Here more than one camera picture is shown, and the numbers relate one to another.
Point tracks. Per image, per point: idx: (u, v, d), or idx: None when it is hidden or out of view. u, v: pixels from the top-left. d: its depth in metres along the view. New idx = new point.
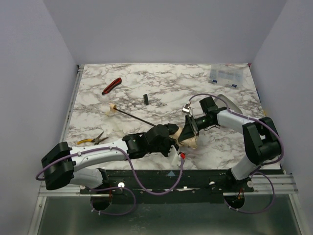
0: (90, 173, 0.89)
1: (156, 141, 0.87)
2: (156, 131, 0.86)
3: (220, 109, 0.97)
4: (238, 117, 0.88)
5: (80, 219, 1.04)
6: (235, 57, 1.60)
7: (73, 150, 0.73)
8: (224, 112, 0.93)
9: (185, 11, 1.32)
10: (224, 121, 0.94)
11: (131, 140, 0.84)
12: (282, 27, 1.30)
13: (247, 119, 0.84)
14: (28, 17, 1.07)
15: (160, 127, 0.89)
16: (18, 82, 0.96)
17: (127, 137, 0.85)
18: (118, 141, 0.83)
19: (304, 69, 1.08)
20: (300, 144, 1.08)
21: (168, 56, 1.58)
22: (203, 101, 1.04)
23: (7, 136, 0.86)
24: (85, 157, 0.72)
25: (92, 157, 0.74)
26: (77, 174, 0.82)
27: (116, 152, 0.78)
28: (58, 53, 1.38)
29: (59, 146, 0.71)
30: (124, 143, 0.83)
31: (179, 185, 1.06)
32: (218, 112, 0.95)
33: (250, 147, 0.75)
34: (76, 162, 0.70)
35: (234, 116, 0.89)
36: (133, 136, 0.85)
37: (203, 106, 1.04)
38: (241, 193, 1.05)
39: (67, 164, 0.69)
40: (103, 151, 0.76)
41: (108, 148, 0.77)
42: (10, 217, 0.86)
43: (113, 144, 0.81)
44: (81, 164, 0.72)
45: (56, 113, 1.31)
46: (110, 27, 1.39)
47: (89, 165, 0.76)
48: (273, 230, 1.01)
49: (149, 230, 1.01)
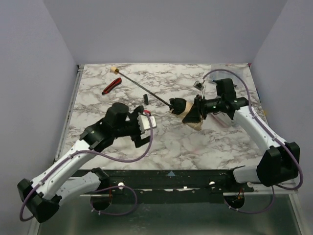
0: (81, 181, 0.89)
1: (119, 121, 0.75)
2: (113, 110, 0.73)
3: (240, 102, 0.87)
4: (261, 127, 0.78)
5: (80, 220, 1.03)
6: (235, 57, 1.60)
7: (34, 182, 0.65)
8: (245, 114, 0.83)
9: (185, 11, 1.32)
10: (241, 123, 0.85)
11: (90, 133, 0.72)
12: (282, 28, 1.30)
13: (272, 138, 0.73)
14: (28, 15, 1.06)
15: (119, 104, 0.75)
16: (17, 82, 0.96)
17: (83, 133, 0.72)
18: (76, 142, 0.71)
19: (304, 68, 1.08)
20: (301, 144, 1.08)
21: (168, 56, 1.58)
22: (222, 85, 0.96)
23: (7, 136, 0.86)
24: (49, 182, 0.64)
25: (57, 177, 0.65)
26: (66, 191, 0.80)
27: (78, 156, 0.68)
28: (58, 53, 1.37)
29: (20, 185, 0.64)
30: (85, 141, 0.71)
31: (179, 185, 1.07)
32: (238, 108, 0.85)
33: (267, 170, 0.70)
34: (43, 193, 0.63)
35: (255, 124, 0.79)
36: (92, 128, 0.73)
37: (222, 90, 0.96)
38: (241, 193, 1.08)
39: (34, 199, 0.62)
40: (65, 165, 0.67)
41: (68, 158, 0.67)
42: (10, 217, 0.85)
43: (71, 150, 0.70)
44: (50, 190, 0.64)
45: (56, 112, 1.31)
46: (110, 27, 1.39)
47: (64, 181, 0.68)
48: (273, 230, 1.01)
49: (149, 230, 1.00)
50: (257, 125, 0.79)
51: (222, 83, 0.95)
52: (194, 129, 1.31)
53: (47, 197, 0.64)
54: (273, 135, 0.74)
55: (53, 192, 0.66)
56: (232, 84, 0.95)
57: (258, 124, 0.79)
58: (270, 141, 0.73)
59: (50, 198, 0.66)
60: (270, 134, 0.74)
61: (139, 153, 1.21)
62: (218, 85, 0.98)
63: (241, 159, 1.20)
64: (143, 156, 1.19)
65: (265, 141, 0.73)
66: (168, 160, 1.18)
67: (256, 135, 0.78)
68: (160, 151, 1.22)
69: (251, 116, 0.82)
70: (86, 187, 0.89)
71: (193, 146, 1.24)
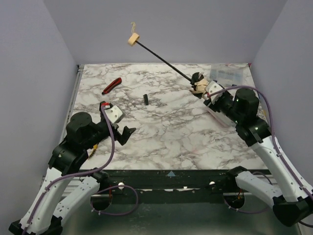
0: (79, 192, 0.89)
1: (84, 132, 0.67)
2: (72, 126, 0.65)
3: (260, 127, 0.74)
4: (287, 169, 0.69)
5: (80, 220, 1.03)
6: (235, 57, 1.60)
7: (22, 223, 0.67)
8: (269, 150, 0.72)
9: (185, 11, 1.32)
10: (260, 155, 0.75)
11: (58, 156, 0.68)
12: (282, 27, 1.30)
13: (301, 187, 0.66)
14: (28, 14, 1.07)
15: (77, 117, 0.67)
16: (18, 81, 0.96)
17: (51, 160, 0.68)
18: (47, 172, 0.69)
19: (304, 67, 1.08)
20: (301, 143, 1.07)
21: (168, 56, 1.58)
22: (243, 104, 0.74)
23: (7, 135, 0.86)
24: (36, 220, 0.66)
25: (42, 213, 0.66)
26: (65, 209, 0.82)
27: (54, 186, 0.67)
28: (58, 53, 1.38)
29: (11, 229, 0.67)
30: (56, 168, 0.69)
31: (179, 186, 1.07)
32: (261, 140, 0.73)
33: (288, 216, 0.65)
34: (34, 232, 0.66)
35: (281, 166, 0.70)
36: (59, 150, 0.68)
37: (242, 108, 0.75)
38: (240, 193, 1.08)
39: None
40: (44, 199, 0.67)
41: (45, 192, 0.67)
42: (10, 217, 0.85)
43: (45, 182, 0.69)
44: (40, 226, 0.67)
45: (55, 112, 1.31)
46: (110, 26, 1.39)
47: (53, 211, 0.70)
48: (274, 230, 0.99)
49: (149, 230, 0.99)
50: (283, 166, 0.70)
51: (247, 104, 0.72)
52: (194, 129, 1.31)
53: (40, 232, 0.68)
54: (301, 183, 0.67)
55: (46, 224, 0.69)
56: (256, 106, 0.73)
57: (285, 165, 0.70)
58: (298, 190, 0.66)
59: (46, 229, 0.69)
60: (298, 181, 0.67)
61: (139, 153, 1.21)
62: (239, 102, 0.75)
63: (241, 159, 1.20)
64: (143, 156, 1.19)
65: (292, 189, 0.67)
66: (168, 160, 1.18)
67: (279, 178, 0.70)
68: (160, 151, 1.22)
69: (276, 153, 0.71)
70: (86, 195, 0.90)
71: (193, 146, 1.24)
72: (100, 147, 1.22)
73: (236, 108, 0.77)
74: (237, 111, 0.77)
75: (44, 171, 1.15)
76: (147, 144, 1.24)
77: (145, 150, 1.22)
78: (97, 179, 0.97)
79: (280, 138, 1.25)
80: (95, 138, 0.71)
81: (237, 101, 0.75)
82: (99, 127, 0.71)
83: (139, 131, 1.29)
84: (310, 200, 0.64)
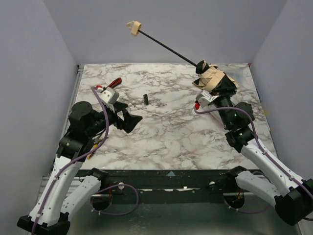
0: (81, 189, 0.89)
1: (87, 120, 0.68)
2: (74, 114, 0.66)
3: (246, 133, 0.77)
4: (274, 163, 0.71)
5: (80, 220, 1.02)
6: (235, 57, 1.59)
7: (33, 216, 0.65)
8: (255, 150, 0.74)
9: (185, 11, 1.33)
10: (248, 156, 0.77)
11: (66, 145, 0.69)
12: (282, 27, 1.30)
13: (289, 178, 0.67)
14: (28, 15, 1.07)
15: (77, 106, 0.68)
16: (18, 81, 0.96)
17: (59, 149, 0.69)
18: (56, 161, 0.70)
19: (304, 67, 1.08)
20: (301, 144, 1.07)
21: (168, 56, 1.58)
22: (240, 118, 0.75)
23: (7, 135, 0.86)
24: (47, 209, 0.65)
25: (53, 202, 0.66)
26: (71, 205, 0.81)
27: (64, 174, 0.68)
28: (58, 53, 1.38)
29: (20, 224, 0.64)
30: (65, 156, 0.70)
31: (179, 186, 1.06)
32: (246, 143, 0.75)
33: (288, 210, 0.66)
34: (46, 223, 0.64)
35: (268, 162, 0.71)
36: (66, 140, 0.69)
37: (235, 120, 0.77)
38: (241, 193, 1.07)
39: (40, 231, 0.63)
40: (54, 188, 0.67)
41: (55, 180, 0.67)
42: (10, 218, 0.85)
43: (55, 171, 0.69)
44: (52, 216, 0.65)
45: (56, 112, 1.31)
46: (110, 27, 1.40)
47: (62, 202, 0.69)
48: (273, 230, 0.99)
49: (149, 230, 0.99)
50: (270, 162, 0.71)
51: (245, 121, 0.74)
52: (194, 129, 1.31)
53: (52, 223, 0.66)
54: (289, 174, 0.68)
55: (56, 215, 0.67)
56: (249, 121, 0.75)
57: (271, 161, 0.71)
58: (288, 181, 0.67)
59: (57, 221, 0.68)
60: (286, 173, 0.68)
61: (139, 153, 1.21)
62: (236, 115, 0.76)
63: (241, 159, 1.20)
64: (143, 156, 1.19)
65: (282, 181, 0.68)
66: (168, 160, 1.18)
67: (270, 174, 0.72)
68: (160, 151, 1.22)
69: (261, 152, 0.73)
70: (88, 194, 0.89)
71: (193, 146, 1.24)
72: (100, 146, 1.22)
73: (229, 117, 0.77)
74: (230, 120, 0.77)
75: (44, 171, 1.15)
76: (147, 144, 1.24)
77: (145, 150, 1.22)
78: (98, 178, 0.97)
79: (280, 138, 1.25)
80: (98, 125, 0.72)
81: (234, 115, 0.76)
82: (98, 115, 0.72)
83: (139, 131, 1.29)
84: (301, 189, 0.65)
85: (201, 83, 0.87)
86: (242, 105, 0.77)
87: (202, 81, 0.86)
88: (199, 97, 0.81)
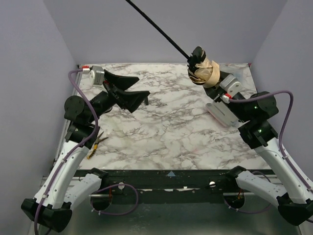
0: (82, 184, 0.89)
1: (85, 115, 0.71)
2: (68, 114, 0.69)
3: (264, 129, 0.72)
4: (294, 171, 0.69)
5: (80, 220, 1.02)
6: (235, 57, 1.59)
7: (37, 199, 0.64)
8: (274, 153, 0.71)
9: (185, 11, 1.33)
10: (264, 158, 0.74)
11: (75, 131, 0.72)
12: (282, 27, 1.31)
13: (308, 189, 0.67)
14: (28, 15, 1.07)
15: (70, 104, 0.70)
16: (18, 81, 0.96)
17: (68, 134, 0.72)
18: (64, 145, 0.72)
19: (304, 67, 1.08)
20: (301, 144, 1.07)
21: (168, 56, 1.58)
22: (261, 112, 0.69)
23: (7, 135, 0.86)
24: (53, 191, 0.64)
25: (59, 184, 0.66)
26: (72, 197, 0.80)
27: (72, 157, 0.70)
28: (58, 53, 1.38)
29: (24, 207, 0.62)
30: (73, 141, 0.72)
31: (179, 186, 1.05)
32: (266, 144, 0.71)
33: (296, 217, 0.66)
34: (52, 204, 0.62)
35: (288, 168, 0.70)
36: (74, 128, 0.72)
37: (255, 113, 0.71)
38: (241, 193, 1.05)
39: (45, 212, 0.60)
40: (61, 170, 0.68)
41: (62, 162, 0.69)
42: (10, 217, 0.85)
43: (62, 155, 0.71)
44: (57, 199, 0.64)
45: (56, 112, 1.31)
46: (110, 27, 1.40)
47: (68, 187, 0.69)
48: (273, 230, 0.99)
49: (149, 230, 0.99)
50: (289, 168, 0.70)
51: (266, 115, 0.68)
52: (194, 129, 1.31)
53: (56, 206, 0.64)
54: (308, 184, 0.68)
55: (61, 200, 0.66)
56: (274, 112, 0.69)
57: (290, 166, 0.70)
58: (306, 192, 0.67)
59: (60, 207, 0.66)
60: (304, 183, 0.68)
61: (139, 153, 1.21)
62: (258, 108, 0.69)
63: (241, 159, 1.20)
64: (143, 156, 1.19)
65: (300, 191, 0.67)
66: (168, 160, 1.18)
67: (285, 179, 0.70)
68: (160, 151, 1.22)
69: (281, 156, 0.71)
70: (88, 190, 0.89)
71: (193, 146, 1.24)
72: (100, 146, 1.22)
73: (247, 109, 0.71)
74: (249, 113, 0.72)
75: (44, 171, 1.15)
76: (147, 144, 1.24)
77: (145, 150, 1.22)
78: (99, 176, 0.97)
79: None
80: (96, 110, 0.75)
81: (255, 107, 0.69)
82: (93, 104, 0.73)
83: (139, 131, 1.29)
84: None
85: (197, 73, 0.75)
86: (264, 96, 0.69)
87: (201, 72, 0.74)
88: (231, 85, 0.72)
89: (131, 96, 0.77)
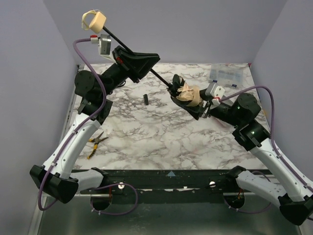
0: (88, 173, 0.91)
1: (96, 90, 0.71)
2: (78, 90, 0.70)
3: (257, 130, 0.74)
4: (289, 169, 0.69)
5: (80, 219, 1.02)
6: (235, 57, 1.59)
7: (46, 166, 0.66)
8: (268, 152, 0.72)
9: (185, 10, 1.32)
10: (260, 159, 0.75)
11: (88, 105, 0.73)
12: (282, 27, 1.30)
13: (305, 186, 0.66)
14: (27, 15, 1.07)
15: (80, 81, 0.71)
16: (17, 80, 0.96)
17: (80, 107, 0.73)
18: (76, 117, 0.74)
19: (304, 66, 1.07)
20: (300, 144, 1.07)
21: (168, 56, 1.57)
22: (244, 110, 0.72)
23: (7, 137, 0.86)
24: (61, 161, 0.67)
25: (68, 154, 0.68)
26: (78, 176, 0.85)
27: (83, 129, 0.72)
28: (58, 52, 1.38)
29: (33, 172, 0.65)
30: (85, 113, 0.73)
31: (179, 186, 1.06)
32: (259, 144, 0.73)
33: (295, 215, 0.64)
34: (59, 173, 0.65)
35: (283, 167, 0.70)
36: (85, 102, 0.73)
37: (240, 114, 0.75)
38: (241, 193, 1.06)
39: (53, 179, 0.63)
40: (71, 141, 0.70)
41: (73, 133, 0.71)
42: (10, 218, 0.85)
43: (74, 126, 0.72)
44: (65, 169, 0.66)
45: (56, 112, 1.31)
46: (110, 27, 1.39)
47: (76, 158, 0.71)
48: (273, 231, 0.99)
49: (149, 230, 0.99)
50: (284, 166, 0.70)
51: (249, 112, 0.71)
52: (194, 129, 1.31)
53: (64, 176, 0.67)
54: (304, 182, 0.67)
55: (69, 171, 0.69)
56: (257, 109, 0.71)
57: (285, 165, 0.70)
58: (302, 189, 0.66)
59: (68, 178, 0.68)
60: (301, 181, 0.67)
61: (139, 153, 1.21)
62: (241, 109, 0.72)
63: (241, 159, 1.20)
64: (143, 156, 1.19)
65: (297, 189, 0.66)
66: (168, 160, 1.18)
67: (282, 177, 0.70)
68: (160, 151, 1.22)
69: (276, 155, 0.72)
70: (92, 180, 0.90)
71: (193, 146, 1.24)
72: (100, 146, 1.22)
73: (234, 113, 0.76)
74: (236, 116, 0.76)
75: None
76: (148, 144, 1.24)
77: (145, 150, 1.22)
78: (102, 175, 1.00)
79: (280, 138, 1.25)
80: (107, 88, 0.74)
81: (238, 108, 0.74)
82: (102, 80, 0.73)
83: (139, 131, 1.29)
84: None
85: (181, 96, 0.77)
86: (244, 96, 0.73)
87: (184, 93, 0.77)
88: (214, 89, 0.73)
89: (138, 60, 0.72)
